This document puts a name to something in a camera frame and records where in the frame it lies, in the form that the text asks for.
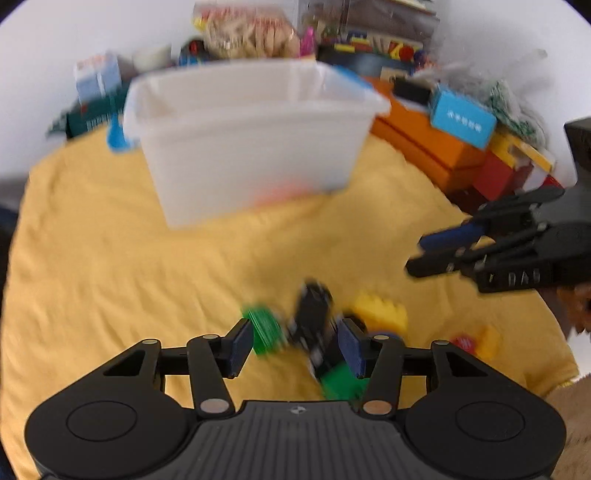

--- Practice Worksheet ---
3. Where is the snack bag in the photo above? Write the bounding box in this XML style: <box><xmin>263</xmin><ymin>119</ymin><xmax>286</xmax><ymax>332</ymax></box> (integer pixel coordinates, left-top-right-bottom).
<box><xmin>192</xmin><ymin>2</ymin><xmax>301</xmax><ymax>60</ymax></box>

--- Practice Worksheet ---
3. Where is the yellow cloth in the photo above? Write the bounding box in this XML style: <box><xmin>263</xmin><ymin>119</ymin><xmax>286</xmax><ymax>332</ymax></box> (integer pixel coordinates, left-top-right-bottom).
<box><xmin>1</xmin><ymin>130</ymin><xmax>578</xmax><ymax>479</ymax></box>

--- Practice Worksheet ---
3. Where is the green book box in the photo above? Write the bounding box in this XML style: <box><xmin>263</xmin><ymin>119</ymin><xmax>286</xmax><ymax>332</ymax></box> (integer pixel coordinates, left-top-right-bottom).
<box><xmin>46</xmin><ymin>83</ymin><xmax>130</xmax><ymax>140</ymax></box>

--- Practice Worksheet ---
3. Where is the light blue box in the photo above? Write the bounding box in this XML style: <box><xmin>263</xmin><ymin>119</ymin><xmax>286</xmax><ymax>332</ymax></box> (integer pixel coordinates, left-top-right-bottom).
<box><xmin>430</xmin><ymin>87</ymin><xmax>497</xmax><ymax>150</ymax></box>

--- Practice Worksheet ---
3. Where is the small red toy block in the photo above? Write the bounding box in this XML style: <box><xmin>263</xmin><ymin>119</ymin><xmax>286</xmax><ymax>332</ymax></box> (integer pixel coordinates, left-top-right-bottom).
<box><xmin>451</xmin><ymin>335</ymin><xmax>477</xmax><ymax>355</ymax></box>

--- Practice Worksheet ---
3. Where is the white plastic bin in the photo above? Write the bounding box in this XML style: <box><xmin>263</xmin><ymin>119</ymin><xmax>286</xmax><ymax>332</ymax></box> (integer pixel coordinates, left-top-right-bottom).
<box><xmin>122</xmin><ymin>59</ymin><xmax>391</xmax><ymax>228</ymax></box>

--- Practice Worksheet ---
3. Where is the red box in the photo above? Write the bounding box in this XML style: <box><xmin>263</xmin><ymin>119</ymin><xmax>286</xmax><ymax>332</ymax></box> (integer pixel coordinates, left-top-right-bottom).
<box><xmin>473</xmin><ymin>150</ymin><xmax>533</xmax><ymax>201</ymax></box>

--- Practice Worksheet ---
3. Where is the green building brick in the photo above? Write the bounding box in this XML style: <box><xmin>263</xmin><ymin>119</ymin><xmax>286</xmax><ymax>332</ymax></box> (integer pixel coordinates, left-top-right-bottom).
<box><xmin>320</xmin><ymin>362</ymin><xmax>369</xmax><ymax>402</ymax></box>

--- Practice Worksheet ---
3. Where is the orange box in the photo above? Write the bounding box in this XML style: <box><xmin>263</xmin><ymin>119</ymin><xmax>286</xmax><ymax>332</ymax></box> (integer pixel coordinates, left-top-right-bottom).
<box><xmin>366</xmin><ymin>77</ymin><xmax>485</xmax><ymax>194</ymax></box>

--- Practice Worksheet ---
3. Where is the green stamp toy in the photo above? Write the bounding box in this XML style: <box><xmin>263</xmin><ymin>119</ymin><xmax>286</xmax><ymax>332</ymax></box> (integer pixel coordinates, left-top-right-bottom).
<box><xmin>242</xmin><ymin>305</ymin><xmax>286</xmax><ymax>356</ymax></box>

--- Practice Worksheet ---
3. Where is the black striped toy car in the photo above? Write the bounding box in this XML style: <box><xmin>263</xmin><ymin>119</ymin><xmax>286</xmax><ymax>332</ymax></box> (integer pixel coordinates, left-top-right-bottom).
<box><xmin>287</xmin><ymin>279</ymin><xmax>342</xmax><ymax>379</ymax></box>

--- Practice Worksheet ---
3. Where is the yellow building brick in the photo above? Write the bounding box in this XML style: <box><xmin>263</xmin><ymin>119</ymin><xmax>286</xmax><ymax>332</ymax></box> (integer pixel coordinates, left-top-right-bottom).
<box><xmin>351</xmin><ymin>292</ymin><xmax>409</xmax><ymax>338</ymax></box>

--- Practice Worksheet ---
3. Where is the white bowl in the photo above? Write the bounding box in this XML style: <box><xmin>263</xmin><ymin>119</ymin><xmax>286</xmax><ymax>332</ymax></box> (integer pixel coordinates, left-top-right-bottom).
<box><xmin>132</xmin><ymin>44</ymin><xmax>171</xmax><ymax>73</ymax></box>

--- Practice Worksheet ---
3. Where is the tissue pack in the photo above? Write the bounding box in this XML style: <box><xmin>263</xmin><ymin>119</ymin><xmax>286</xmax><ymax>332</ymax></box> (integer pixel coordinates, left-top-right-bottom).
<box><xmin>73</xmin><ymin>51</ymin><xmax>122</xmax><ymax>104</ymax></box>

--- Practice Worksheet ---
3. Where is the dark blue toy figure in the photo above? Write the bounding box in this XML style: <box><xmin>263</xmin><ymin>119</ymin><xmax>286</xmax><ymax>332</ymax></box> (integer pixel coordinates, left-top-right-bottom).
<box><xmin>370</xmin><ymin>331</ymin><xmax>404</xmax><ymax>343</ymax></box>

